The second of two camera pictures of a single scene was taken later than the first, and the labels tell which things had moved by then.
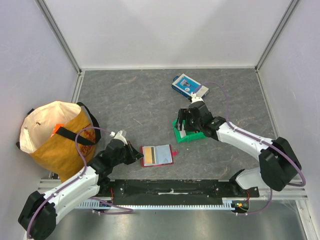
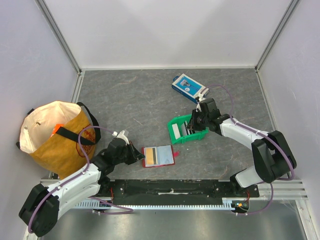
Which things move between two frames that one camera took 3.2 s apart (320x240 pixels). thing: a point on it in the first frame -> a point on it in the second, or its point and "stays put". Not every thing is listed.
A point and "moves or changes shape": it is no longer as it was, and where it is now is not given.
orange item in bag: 56,128 stays put
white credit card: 182,132 -> 176,131
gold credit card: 148,155 moves or changes shape
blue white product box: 185,85 stays put
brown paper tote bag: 60,136 stays put
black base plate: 173,189 stays put
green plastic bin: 190,136 moves or changes shape
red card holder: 157,155 stays put
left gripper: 134,154 stays put
